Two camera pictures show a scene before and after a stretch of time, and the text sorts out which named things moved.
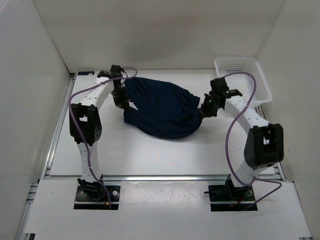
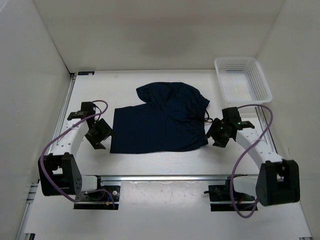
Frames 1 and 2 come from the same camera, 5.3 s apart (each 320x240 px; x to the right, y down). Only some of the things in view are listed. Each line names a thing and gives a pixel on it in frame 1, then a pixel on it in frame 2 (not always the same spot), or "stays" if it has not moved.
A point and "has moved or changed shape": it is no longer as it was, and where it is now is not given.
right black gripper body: (209, 108) -> (220, 130)
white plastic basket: (243, 84) stays
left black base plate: (97, 199) stays
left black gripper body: (120, 96) -> (101, 130)
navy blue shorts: (165, 111) has moved or changed shape
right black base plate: (229, 198) stays
